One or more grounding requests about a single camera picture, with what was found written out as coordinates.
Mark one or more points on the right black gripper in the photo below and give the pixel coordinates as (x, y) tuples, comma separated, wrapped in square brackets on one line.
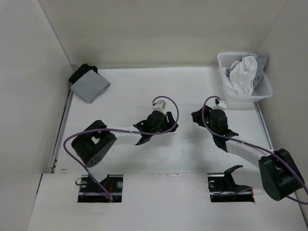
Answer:
[(197, 117)]

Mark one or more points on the left metal table rail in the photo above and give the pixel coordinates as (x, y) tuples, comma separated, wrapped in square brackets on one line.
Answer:
[(55, 153)]

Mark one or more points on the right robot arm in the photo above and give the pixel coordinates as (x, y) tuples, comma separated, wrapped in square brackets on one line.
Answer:
[(277, 172)]

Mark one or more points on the folded black tank top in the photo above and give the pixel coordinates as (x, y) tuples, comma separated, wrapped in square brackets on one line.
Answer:
[(82, 70)]

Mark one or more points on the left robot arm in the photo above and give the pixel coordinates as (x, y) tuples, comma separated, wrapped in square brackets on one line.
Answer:
[(93, 144)]

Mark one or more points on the grey crumpled tank top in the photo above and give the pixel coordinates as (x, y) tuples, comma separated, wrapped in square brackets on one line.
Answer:
[(261, 67)]

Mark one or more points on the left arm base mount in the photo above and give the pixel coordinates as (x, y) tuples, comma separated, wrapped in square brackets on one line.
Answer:
[(91, 192)]

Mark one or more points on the folded grey tank top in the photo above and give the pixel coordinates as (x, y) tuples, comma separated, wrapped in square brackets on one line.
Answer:
[(90, 86)]

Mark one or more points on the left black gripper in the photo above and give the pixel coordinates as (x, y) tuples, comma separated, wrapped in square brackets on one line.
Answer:
[(169, 121)]

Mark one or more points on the white plastic basket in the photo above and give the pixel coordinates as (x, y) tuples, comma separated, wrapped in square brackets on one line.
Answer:
[(261, 91)]

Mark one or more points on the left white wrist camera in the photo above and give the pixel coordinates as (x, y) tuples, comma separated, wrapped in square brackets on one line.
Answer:
[(159, 106)]

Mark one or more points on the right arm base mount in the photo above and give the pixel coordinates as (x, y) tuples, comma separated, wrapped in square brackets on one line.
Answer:
[(223, 189)]

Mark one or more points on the white tank top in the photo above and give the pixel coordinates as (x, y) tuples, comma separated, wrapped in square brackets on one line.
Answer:
[(242, 76)]

